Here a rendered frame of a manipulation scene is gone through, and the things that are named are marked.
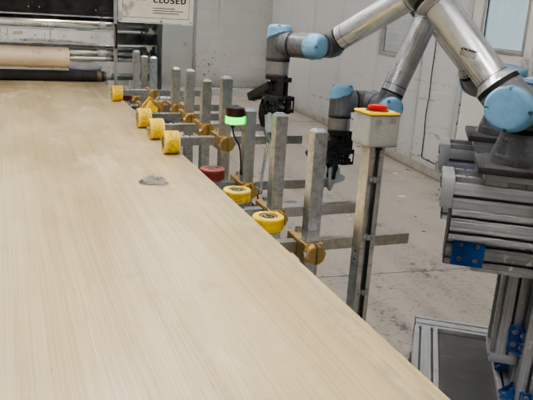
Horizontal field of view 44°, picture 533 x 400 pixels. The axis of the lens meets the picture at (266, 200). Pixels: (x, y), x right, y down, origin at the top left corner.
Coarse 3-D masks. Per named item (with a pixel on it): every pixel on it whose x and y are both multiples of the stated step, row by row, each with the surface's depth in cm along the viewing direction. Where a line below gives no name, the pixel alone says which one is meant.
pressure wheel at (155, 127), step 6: (150, 120) 246; (156, 120) 247; (162, 120) 248; (150, 126) 246; (156, 126) 246; (162, 126) 246; (150, 132) 246; (156, 132) 246; (150, 138) 248; (156, 138) 248
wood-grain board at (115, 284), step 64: (0, 128) 253; (64, 128) 261; (128, 128) 269; (0, 192) 172; (64, 192) 175; (128, 192) 179; (192, 192) 183; (0, 256) 130; (64, 256) 132; (128, 256) 134; (192, 256) 136; (256, 256) 138; (0, 320) 105; (64, 320) 106; (128, 320) 107; (192, 320) 109; (256, 320) 110; (320, 320) 111; (0, 384) 88; (64, 384) 88; (128, 384) 89; (192, 384) 90; (256, 384) 91; (320, 384) 92; (384, 384) 93
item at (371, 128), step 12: (360, 108) 134; (360, 120) 132; (372, 120) 129; (384, 120) 130; (396, 120) 131; (360, 132) 132; (372, 132) 129; (384, 132) 130; (396, 132) 131; (372, 144) 130; (384, 144) 131; (396, 144) 132
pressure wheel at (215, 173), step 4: (200, 168) 208; (204, 168) 207; (208, 168) 209; (212, 168) 208; (216, 168) 210; (220, 168) 209; (204, 172) 206; (208, 172) 205; (212, 172) 205; (216, 172) 205; (220, 172) 206; (224, 172) 210; (208, 176) 206; (212, 176) 206; (216, 176) 206; (220, 176) 207; (212, 180) 206; (216, 180) 206; (220, 180) 207
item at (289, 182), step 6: (222, 180) 213; (228, 180) 213; (258, 180) 215; (264, 180) 216; (288, 180) 218; (294, 180) 219; (300, 180) 220; (324, 180) 223; (222, 186) 210; (258, 186) 215; (264, 186) 216; (288, 186) 219; (294, 186) 220; (300, 186) 220; (324, 186) 224
